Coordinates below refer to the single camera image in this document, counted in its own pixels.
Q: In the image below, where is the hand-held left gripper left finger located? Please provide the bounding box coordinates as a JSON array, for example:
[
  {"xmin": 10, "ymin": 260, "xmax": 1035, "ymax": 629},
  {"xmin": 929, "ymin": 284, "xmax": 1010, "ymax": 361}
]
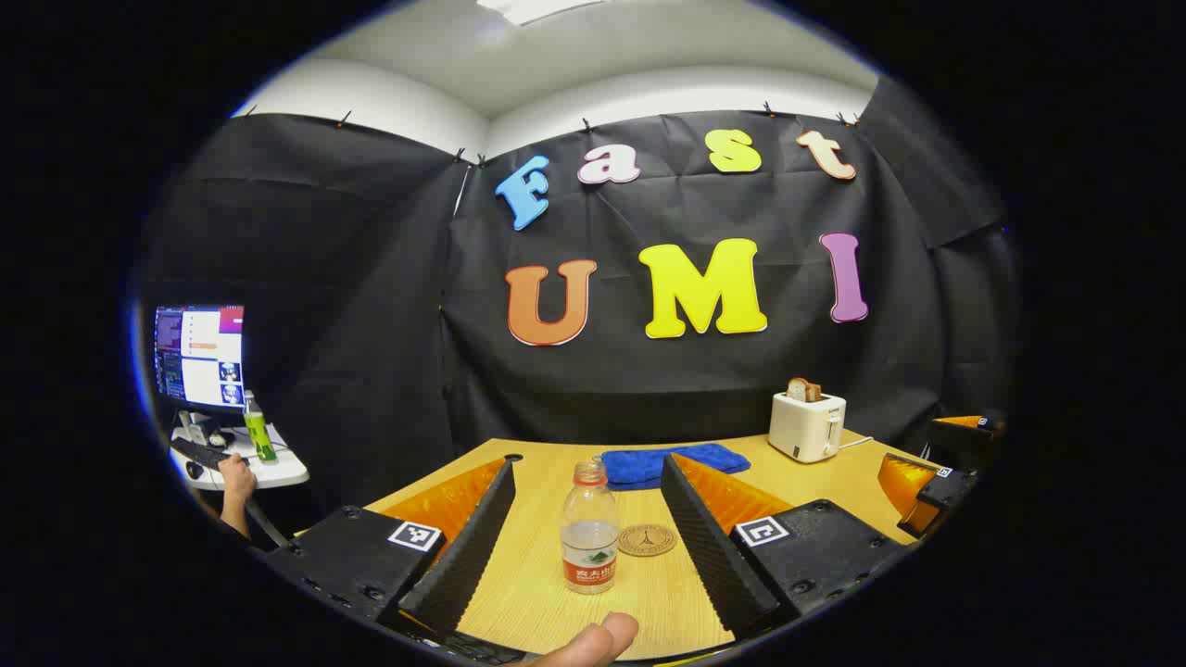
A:
[{"xmin": 262, "ymin": 456, "xmax": 518, "ymax": 640}]

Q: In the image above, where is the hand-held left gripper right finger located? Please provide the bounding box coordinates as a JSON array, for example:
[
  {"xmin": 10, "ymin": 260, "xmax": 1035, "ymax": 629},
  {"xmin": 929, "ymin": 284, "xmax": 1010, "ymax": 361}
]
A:
[{"xmin": 660, "ymin": 452, "xmax": 914, "ymax": 640}]

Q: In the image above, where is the round wooden coaster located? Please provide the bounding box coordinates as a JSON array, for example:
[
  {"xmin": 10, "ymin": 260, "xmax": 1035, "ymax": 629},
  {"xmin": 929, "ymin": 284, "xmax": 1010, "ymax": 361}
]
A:
[{"xmin": 617, "ymin": 524, "xmax": 678, "ymax": 558}]

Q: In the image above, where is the clear plastic water bottle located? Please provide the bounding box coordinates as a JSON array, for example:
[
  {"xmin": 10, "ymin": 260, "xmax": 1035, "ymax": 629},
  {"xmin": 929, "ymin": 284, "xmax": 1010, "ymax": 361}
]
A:
[{"xmin": 561, "ymin": 460, "xmax": 620, "ymax": 595}]

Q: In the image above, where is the green drink bottle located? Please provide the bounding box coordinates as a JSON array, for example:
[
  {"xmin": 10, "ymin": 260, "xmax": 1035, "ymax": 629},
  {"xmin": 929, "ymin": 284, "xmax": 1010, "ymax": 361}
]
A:
[{"xmin": 242, "ymin": 390, "xmax": 278, "ymax": 462}]

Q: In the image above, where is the blue towel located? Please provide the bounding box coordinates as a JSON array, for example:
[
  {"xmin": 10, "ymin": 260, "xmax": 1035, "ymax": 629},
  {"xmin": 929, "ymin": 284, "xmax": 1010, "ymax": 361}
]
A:
[{"xmin": 595, "ymin": 443, "xmax": 752, "ymax": 491}]

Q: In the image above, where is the white toaster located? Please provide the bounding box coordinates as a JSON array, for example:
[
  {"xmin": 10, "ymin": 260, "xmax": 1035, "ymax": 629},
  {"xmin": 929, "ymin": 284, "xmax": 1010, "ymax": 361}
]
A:
[{"xmin": 768, "ymin": 390, "xmax": 847, "ymax": 464}]

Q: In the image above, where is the white side table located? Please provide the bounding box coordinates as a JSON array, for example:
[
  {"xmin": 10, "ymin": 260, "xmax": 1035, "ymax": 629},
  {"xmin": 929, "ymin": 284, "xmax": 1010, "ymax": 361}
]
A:
[{"xmin": 170, "ymin": 424, "xmax": 310, "ymax": 490}]

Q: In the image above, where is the black backdrop cloth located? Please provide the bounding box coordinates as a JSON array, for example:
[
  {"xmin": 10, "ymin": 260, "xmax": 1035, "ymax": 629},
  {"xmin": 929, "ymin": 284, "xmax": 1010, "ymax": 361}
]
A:
[{"xmin": 139, "ymin": 79, "xmax": 1020, "ymax": 547}]

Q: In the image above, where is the black keyboard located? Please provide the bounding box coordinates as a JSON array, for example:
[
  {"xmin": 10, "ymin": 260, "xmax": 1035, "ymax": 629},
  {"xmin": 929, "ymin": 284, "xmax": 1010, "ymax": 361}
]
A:
[{"xmin": 170, "ymin": 437, "xmax": 233, "ymax": 471}]

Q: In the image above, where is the computer monitor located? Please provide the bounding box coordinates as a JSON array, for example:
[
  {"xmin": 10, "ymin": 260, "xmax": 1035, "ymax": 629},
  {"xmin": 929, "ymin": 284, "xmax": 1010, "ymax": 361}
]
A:
[{"xmin": 153, "ymin": 305, "xmax": 246, "ymax": 415}]

